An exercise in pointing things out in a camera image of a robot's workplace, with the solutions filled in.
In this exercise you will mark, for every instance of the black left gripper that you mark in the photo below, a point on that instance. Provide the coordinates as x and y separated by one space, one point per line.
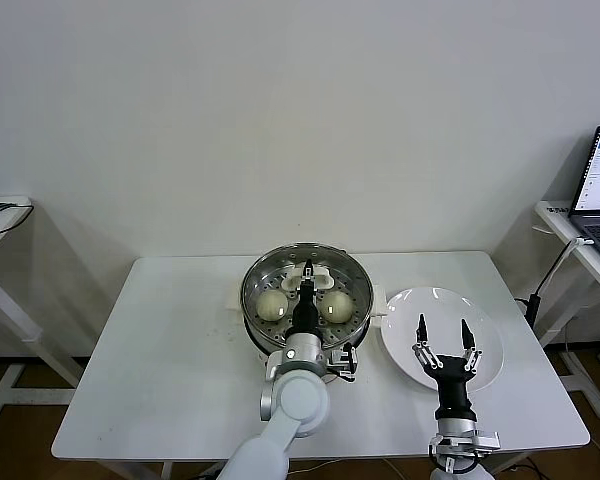
307 312

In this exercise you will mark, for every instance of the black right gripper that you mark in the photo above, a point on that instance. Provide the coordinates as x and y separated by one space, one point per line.
452 377

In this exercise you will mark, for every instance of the round glass pot lid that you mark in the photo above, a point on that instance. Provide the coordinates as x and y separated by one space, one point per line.
324 281

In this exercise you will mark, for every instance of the white steamed baozi bun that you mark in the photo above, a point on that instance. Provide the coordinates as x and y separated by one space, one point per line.
336 306
271 306

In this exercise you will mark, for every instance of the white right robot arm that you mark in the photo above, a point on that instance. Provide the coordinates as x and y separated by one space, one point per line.
457 425

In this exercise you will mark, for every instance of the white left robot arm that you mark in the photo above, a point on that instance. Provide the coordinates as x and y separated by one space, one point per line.
300 400

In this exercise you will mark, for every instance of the perforated stainless steamer basket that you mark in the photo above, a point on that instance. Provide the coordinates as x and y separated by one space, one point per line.
252 327

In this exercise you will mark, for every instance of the round white plate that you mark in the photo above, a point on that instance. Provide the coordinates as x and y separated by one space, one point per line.
405 345

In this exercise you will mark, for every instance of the white electric cooking pot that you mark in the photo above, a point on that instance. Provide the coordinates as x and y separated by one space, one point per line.
380 302

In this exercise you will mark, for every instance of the white side desk with laptop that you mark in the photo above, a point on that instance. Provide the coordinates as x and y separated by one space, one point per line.
560 222

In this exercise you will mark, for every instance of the black and white label sticker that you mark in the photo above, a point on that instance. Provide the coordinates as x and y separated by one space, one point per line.
557 210

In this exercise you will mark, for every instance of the open grey laptop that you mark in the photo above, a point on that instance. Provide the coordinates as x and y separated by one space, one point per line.
597 170

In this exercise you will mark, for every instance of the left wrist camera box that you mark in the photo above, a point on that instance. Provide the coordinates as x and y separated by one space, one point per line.
342 362

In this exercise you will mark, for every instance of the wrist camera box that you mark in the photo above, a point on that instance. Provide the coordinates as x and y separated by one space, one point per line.
342 362
486 440

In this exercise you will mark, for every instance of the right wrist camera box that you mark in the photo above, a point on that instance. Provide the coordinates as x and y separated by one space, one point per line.
486 440

